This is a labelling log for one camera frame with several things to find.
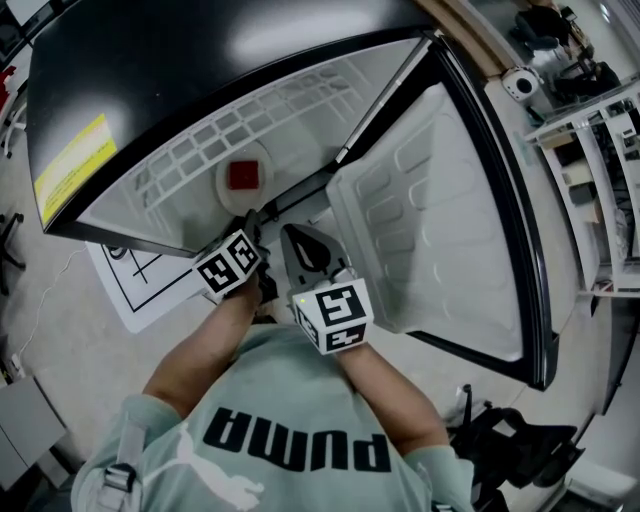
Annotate red box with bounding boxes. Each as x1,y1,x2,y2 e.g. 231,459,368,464
0,68,19,109

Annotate black fridge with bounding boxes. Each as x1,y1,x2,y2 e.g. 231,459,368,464
24,0,560,392

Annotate white floor mat black lines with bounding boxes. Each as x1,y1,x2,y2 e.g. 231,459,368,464
84,239,222,334

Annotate wooden board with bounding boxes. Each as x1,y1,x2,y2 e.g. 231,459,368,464
413,0,517,79

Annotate grey cabinet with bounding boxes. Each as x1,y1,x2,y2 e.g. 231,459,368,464
0,374,69,482

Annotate black fridge door white liner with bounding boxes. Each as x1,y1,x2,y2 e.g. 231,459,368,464
324,30,560,392

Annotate black office chair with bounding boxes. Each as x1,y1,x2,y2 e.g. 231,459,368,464
446,383,587,512

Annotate black chair base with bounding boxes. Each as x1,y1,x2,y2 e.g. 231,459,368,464
0,212,27,296

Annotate white floor cable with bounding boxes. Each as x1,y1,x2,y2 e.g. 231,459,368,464
18,246,87,362

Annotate white plate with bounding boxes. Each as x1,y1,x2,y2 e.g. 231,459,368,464
214,142,276,217

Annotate person's right forearm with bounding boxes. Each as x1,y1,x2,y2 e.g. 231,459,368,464
336,341,452,459

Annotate person's left forearm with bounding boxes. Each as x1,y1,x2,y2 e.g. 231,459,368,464
142,280,264,419

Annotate yellow fridge label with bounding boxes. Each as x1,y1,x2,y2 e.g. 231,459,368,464
33,113,119,226

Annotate red food piece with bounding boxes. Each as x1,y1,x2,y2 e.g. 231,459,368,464
226,160,264,192

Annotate white round camera device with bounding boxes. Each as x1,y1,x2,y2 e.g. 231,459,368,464
500,64,545,104

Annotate grey shoulder strap black buckle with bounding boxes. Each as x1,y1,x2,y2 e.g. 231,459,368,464
94,418,147,512

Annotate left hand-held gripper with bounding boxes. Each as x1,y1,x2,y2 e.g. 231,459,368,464
191,208,280,304

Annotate white shelving unit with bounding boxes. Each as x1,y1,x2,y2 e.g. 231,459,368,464
523,78,640,302

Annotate white fridge wire shelf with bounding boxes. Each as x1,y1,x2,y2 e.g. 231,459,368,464
130,63,367,221

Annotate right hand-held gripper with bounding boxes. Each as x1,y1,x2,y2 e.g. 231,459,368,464
279,223,375,357

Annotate light green t-shirt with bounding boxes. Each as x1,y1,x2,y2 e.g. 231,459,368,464
69,322,477,512

